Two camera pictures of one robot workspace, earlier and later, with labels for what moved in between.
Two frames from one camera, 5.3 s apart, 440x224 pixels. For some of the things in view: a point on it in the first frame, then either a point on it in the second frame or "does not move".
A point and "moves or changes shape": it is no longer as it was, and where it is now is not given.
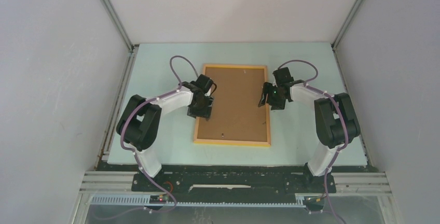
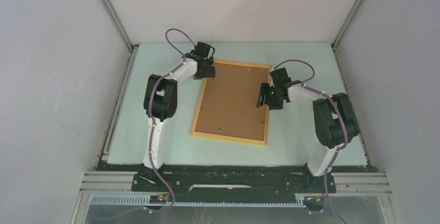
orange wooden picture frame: (236, 118) moves or changes shape
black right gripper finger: (278, 106) does not move
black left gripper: (204, 113) -> (209, 72)
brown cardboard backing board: (235, 114) does not move
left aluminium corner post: (132, 48) does not move
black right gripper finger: (267, 88) does not move
